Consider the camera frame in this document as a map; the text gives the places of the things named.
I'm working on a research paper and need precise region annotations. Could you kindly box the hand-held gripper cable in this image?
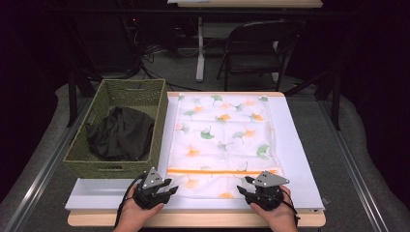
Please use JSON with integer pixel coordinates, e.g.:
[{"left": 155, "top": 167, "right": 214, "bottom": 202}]
[
  {"left": 279, "top": 188, "right": 301, "bottom": 226},
  {"left": 114, "top": 173, "right": 148, "bottom": 228}
]

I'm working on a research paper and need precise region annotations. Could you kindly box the white leaf-print mesh laundry bag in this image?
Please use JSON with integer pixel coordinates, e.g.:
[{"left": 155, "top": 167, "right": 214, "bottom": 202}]
[{"left": 167, "top": 94, "right": 284, "bottom": 200}]

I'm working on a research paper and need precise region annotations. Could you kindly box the white-legged wooden desk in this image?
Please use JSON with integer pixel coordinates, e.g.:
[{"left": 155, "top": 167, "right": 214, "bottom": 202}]
[{"left": 166, "top": 0, "right": 324, "bottom": 83}]

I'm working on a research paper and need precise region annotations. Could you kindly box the right hand-held gripper cable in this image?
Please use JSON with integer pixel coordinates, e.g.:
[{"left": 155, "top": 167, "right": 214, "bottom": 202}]
[{"left": 279, "top": 188, "right": 301, "bottom": 226}]

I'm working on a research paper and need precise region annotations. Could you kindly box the green woven basket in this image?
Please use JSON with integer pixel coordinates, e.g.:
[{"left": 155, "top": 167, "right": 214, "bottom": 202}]
[{"left": 62, "top": 78, "right": 169, "bottom": 180}]

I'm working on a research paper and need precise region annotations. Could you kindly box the person's left hand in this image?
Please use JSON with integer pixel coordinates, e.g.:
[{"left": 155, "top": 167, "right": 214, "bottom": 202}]
[{"left": 114, "top": 196, "right": 164, "bottom": 232}]

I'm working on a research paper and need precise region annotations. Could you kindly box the black folding chair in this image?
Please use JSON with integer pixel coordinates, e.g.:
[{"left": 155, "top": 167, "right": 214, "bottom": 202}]
[{"left": 216, "top": 19, "right": 301, "bottom": 92}]

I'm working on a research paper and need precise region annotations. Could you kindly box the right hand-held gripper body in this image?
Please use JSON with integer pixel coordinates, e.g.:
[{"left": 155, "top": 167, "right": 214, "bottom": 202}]
[{"left": 246, "top": 170, "right": 290, "bottom": 212}]

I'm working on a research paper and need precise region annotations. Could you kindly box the bundle of floor cables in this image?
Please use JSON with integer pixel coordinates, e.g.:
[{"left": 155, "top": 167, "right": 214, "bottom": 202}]
[{"left": 139, "top": 44, "right": 201, "bottom": 93}]

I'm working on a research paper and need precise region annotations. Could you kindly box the left hand-held gripper cable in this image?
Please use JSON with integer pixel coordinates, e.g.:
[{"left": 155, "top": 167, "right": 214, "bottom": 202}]
[{"left": 114, "top": 173, "right": 148, "bottom": 228}]

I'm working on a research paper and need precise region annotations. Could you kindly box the person's right hand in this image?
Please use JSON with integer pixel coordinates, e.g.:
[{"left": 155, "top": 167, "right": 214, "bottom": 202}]
[{"left": 250, "top": 186, "right": 298, "bottom": 232}]

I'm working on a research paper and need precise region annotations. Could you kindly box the aluminium floor rail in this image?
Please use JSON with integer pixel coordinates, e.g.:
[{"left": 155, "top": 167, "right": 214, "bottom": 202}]
[
  {"left": 3, "top": 98, "right": 93, "bottom": 232},
  {"left": 317, "top": 100, "right": 390, "bottom": 232}
]

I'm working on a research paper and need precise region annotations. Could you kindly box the white board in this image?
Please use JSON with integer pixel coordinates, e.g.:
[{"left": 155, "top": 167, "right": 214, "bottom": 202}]
[{"left": 65, "top": 95, "right": 325, "bottom": 212}]

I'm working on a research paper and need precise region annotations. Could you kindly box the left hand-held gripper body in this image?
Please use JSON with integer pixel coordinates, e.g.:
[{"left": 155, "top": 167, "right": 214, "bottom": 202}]
[{"left": 132, "top": 166, "right": 170, "bottom": 211}]

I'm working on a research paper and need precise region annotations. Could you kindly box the black metal stand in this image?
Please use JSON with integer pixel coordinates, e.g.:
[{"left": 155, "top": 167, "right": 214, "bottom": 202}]
[
  {"left": 66, "top": 69, "right": 98, "bottom": 128},
  {"left": 283, "top": 71, "right": 342, "bottom": 131}
]

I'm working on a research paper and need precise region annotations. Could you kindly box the dark cloth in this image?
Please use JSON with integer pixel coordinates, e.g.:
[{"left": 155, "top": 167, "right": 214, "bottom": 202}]
[{"left": 85, "top": 105, "right": 156, "bottom": 161}]

